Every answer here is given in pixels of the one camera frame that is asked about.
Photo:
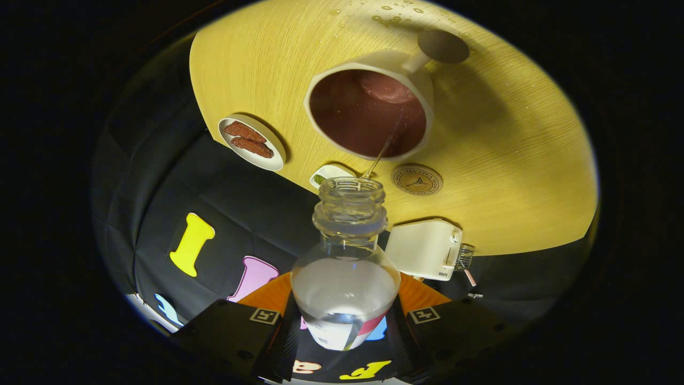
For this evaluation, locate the round cork coaster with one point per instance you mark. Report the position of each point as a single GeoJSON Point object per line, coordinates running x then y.
{"type": "Point", "coordinates": [417, 179]}

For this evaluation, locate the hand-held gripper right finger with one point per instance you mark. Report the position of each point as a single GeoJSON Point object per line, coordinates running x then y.
{"type": "Point", "coordinates": [401, 334]}

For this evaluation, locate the black backdrop cloth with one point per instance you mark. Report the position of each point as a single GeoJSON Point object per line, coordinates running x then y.
{"type": "Point", "coordinates": [160, 176]}

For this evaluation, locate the white toaster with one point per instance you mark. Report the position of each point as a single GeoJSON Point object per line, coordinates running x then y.
{"type": "Point", "coordinates": [422, 248]}

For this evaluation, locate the pink striped straw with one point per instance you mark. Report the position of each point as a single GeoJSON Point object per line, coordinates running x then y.
{"type": "Point", "coordinates": [469, 277]}

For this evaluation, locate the wooden table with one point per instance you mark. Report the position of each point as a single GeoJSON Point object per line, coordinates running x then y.
{"type": "Point", "coordinates": [507, 160]}

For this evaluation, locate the white divided bean tray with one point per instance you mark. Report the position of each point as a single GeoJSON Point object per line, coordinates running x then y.
{"type": "Point", "coordinates": [334, 172]}

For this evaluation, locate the red heart-shaped meat piece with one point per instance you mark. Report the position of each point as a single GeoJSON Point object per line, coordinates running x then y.
{"type": "Point", "coordinates": [252, 147]}
{"type": "Point", "coordinates": [245, 131]}

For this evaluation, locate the metal mesh holder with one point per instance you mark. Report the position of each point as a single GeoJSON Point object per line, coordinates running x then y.
{"type": "Point", "coordinates": [466, 258]}

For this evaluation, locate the clear plastic juice bottle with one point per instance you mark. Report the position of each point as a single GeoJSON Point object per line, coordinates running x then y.
{"type": "Point", "coordinates": [344, 289]}

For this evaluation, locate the white round plate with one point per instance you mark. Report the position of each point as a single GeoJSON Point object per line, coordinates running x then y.
{"type": "Point", "coordinates": [272, 160]}

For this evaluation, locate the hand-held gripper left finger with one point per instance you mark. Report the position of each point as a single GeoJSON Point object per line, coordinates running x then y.
{"type": "Point", "coordinates": [283, 347]}

